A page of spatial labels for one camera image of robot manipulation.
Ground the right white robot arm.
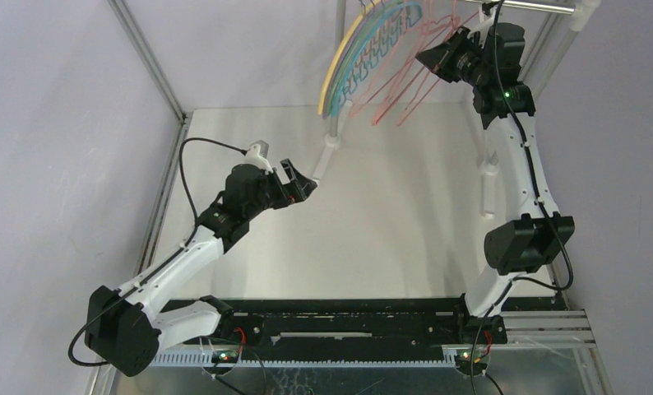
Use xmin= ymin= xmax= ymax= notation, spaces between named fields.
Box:
xmin=416 ymin=22 xmax=575 ymax=342

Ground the pink wire hanger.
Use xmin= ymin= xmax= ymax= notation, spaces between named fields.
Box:
xmin=349 ymin=1 xmax=423 ymax=119
xmin=367 ymin=1 xmax=462 ymax=126
xmin=396 ymin=1 xmax=474 ymax=127

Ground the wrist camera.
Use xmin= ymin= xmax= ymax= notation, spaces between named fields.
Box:
xmin=470 ymin=1 xmax=498 ymax=39
xmin=243 ymin=140 xmax=273 ymax=173

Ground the teal wavy hanger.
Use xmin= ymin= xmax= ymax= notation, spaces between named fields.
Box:
xmin=329 ymin=0 xmax=424 ymax=120

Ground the left black cable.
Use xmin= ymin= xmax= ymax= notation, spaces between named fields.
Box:
xmin=67 ymin=137 xmax=248 ymax=367

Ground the white clothes rack frame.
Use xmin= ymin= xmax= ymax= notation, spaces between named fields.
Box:
xmin=307 ymin=0 xmax=603 ymax=219

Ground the aluminium frame post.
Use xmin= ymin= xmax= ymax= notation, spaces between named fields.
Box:
xmin=108 ymin=0 xmax=188 ymax=123
xmin=521 ymin=0 xmax=576 ymax=105

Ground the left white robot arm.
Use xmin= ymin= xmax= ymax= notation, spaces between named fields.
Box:
xmin=81 ymin=159 xmax=318 ymax=377

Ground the yellow wavy hanger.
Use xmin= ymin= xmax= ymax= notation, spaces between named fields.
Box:
xmin=317 ymin=1 xmax=384 ymax=119

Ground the red wire hanger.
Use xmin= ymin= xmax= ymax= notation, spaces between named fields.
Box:
xmin=371 ymin=1 xmax=463 ymax=126

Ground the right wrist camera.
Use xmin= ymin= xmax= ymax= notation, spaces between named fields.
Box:
xmin=470 ymin=1 xmax=498 ymax=39

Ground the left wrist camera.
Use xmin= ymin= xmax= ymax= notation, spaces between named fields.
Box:
xmin=243 ymin=140 xmax=273 ymax=173

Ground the left aluminium frame post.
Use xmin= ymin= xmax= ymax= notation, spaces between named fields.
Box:
xmin=108 ymin=0 xmax=188 ymax=123

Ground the metal hanging rod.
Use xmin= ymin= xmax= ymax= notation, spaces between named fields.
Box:
xmin=462 ymin=0 xmax=577 ymax=16

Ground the green wavy hanger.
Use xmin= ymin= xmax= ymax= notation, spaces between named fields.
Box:
xmin=325 ymin=0 xmax=410 ymax=119

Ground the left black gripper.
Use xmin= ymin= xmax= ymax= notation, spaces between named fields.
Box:
xmin=244 ymin=160 xmax=316 ymax=220

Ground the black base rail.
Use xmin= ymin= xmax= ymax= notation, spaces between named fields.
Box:
xmin=157 ymin=296 xmax=510 ymax=364

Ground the right aluminium frame post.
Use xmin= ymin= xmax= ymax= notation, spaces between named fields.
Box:
xmin=521 ymin=0 xmax=576 ymax=105

